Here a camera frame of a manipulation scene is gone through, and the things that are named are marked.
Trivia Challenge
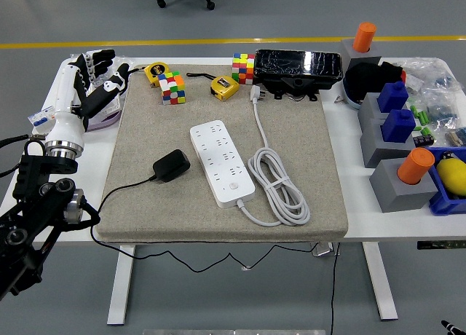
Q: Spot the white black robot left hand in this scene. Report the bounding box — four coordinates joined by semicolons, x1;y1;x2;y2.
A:
44;49;131;145

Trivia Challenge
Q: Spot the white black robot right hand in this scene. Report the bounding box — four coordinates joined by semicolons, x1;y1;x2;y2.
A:
441;320;462;335

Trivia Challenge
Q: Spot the black capacitor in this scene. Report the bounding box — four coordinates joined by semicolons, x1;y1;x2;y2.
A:
413;127;436;147

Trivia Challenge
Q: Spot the clear bag of brown parts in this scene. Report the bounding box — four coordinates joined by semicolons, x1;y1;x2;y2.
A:
446;126;466;147

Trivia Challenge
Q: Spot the blue block with knob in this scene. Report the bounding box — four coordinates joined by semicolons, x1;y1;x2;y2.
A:
380;109;416;143
377;80;409;114

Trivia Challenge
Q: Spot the black table control panel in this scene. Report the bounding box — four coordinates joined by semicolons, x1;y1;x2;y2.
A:
417;241;466;251

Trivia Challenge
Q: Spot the yellow tape measure black dial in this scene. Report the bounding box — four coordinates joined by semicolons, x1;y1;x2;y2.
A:
123;61;169;89

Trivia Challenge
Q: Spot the orange cylinder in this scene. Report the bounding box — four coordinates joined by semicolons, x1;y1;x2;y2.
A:
352;22;378;54
396;147;436;185

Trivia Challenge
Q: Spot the thin black adapter cord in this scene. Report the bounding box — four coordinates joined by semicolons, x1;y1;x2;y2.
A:
90;176;316;274

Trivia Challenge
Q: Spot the white table leg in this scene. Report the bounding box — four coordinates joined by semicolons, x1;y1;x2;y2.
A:
106;244;136;326
362;242;399;322

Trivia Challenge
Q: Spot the white wall socket panel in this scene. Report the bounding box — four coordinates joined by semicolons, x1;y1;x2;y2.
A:
103;90;122;114

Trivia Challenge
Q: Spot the black cloth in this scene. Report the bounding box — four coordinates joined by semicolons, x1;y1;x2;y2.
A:
344;60;405;103

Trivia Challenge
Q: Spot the colourful puzzle cube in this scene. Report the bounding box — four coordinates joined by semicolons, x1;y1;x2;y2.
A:
231;52;256;85
157;71;186;106

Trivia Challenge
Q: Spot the black plug adapter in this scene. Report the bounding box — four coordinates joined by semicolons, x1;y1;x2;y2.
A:
151;149;191;184

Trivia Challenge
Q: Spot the grey-brown mat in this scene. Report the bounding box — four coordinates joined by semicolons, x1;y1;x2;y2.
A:
98;63;350;244

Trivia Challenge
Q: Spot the metal bracket under table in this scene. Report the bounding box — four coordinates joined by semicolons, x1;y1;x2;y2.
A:
312;242;341;257

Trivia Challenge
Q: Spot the yellow tape measure grey clip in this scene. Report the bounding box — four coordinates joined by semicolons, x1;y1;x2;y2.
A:
186;71;240;102

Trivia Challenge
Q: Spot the grey block with hole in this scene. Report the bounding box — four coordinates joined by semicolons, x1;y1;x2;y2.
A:
360;118;418;168
337;39;382;74
358;92;390;127
369;158;439;214

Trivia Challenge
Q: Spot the black device cracked glossy top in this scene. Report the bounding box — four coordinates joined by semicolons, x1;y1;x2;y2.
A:
253;49;344;102

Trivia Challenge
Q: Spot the yellow toy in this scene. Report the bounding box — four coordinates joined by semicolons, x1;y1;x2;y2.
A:
435;151;466;197

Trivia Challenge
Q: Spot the clear bag of blue parts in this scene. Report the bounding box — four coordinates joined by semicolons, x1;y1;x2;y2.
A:
424;89;462;132
403;57;458;95

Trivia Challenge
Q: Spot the white blue round case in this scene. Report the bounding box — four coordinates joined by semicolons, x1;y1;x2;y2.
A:
341;78;365;112

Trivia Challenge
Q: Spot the white power strip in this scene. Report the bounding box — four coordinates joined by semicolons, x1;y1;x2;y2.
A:
189;119;256;210

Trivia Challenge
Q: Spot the blue plastic bin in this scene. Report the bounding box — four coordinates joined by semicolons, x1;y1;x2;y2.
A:
424;146;466;216

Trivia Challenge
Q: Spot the white power strip cord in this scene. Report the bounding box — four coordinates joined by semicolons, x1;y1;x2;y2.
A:
237;85;312;227

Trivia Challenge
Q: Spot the white blue circuit breaker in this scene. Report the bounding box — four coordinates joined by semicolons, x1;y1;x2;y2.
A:
28;106;59;129

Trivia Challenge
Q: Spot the black hanging cable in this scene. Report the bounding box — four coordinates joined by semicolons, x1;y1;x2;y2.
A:
329;242;338;335

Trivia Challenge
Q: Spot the purple tape roll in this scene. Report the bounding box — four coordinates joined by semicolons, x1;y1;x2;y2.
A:
84;109;122;133

